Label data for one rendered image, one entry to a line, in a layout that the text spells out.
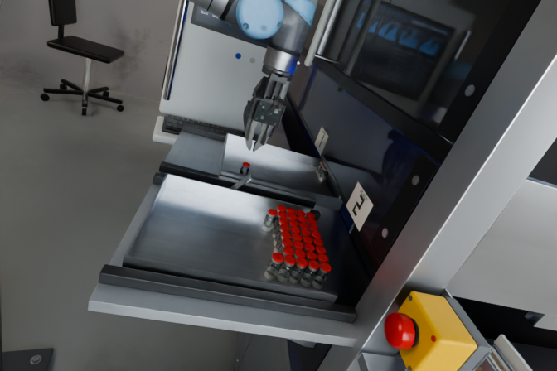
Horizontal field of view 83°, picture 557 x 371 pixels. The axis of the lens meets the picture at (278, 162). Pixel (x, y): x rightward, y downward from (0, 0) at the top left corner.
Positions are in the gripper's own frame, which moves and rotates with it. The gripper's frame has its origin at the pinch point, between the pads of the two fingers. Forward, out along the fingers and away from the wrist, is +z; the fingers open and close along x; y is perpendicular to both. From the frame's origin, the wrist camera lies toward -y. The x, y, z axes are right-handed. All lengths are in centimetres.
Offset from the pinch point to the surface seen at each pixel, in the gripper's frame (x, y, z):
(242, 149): -0.2, -19.2, 10.1
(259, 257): 3.9, 29.3, 10.0
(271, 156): 9.8, -19.6, 10.1
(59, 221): -75, -70, 98
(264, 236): 5.2, 22.8, 10.0
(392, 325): 16, 51, -2
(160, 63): -88, -306, 54
